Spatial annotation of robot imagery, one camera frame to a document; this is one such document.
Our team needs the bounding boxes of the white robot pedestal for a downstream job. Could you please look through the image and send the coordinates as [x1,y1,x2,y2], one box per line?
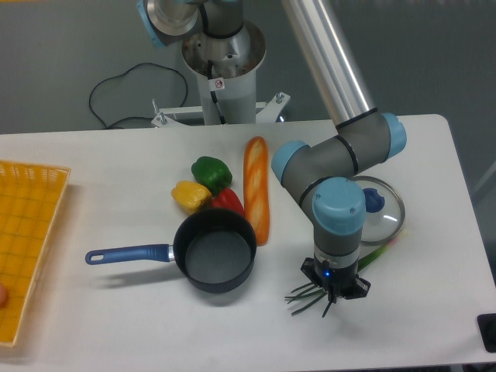
[150,19,291,128]

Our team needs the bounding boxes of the glass pot lid blue knob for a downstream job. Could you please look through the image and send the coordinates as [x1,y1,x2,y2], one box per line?
[353,176,405,246]

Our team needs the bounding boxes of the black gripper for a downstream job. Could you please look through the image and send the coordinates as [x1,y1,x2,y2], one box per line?
[301,257,370,303]

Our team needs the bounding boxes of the orange baguette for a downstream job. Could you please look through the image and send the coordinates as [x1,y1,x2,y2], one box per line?
[243,136,270,246]

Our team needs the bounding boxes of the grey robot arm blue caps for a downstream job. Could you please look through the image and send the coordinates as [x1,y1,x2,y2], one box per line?
[137,1,406,303]

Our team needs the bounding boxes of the green bell pepper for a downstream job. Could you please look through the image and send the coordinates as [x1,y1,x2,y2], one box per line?
[191,156,233,196]

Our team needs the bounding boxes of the yellow bell pepper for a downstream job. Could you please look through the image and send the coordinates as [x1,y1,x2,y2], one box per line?
[170,181,212,215]

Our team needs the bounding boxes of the black saucepan blue handle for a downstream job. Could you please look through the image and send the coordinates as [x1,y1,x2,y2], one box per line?
[85,208,257,294]

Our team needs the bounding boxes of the yellow woven basket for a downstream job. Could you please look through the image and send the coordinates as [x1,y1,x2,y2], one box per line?
[1,160,71,347]

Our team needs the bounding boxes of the green onion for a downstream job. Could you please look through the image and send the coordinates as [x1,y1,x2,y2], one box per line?
[284,230,408,318]

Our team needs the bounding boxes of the red bell pepper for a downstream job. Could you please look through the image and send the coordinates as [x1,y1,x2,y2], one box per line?
[211,188,245,216]

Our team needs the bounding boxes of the black object at table edge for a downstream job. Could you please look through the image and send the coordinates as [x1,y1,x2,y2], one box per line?
[477,313,496,353]

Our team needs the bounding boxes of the black cable on floor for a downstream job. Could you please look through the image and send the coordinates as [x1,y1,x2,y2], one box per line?
[88,62,189,130]

